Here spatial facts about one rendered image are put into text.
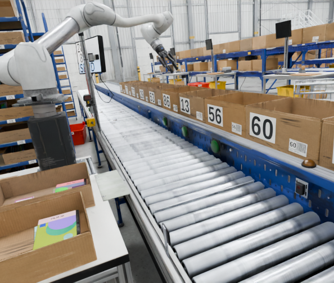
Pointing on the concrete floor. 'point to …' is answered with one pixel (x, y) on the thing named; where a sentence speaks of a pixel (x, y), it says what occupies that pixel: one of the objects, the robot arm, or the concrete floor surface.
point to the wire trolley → (327, 89)
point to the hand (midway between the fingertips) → (172, 68)
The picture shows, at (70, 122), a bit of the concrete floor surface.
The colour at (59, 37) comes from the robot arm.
